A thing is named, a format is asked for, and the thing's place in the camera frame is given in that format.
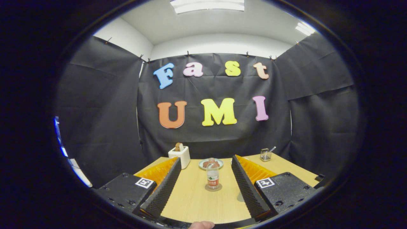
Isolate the clear juice bottle red label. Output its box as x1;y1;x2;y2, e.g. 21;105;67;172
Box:
206;158;220;190

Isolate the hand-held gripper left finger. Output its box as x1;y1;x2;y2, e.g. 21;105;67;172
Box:
92;156;182;220

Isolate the white toaster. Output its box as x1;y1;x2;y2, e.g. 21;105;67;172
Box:
168;146;191;170

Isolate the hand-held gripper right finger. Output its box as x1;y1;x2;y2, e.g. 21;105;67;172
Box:
231;155;325;222

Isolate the wooden table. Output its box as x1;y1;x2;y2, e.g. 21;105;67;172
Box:
134;153;319;224

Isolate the large ceiling light panel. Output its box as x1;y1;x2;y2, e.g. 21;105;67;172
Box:
169;0;245;14

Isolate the computer monitor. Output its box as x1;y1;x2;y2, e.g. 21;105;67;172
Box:
54;116;69;158

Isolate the small ceiling light panel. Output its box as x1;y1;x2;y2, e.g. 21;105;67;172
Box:
295;22;316;36

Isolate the pale green plate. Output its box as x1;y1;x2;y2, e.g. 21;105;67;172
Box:
198;158;224;170

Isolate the white side desk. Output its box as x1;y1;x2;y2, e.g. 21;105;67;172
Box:
67;157;93;187

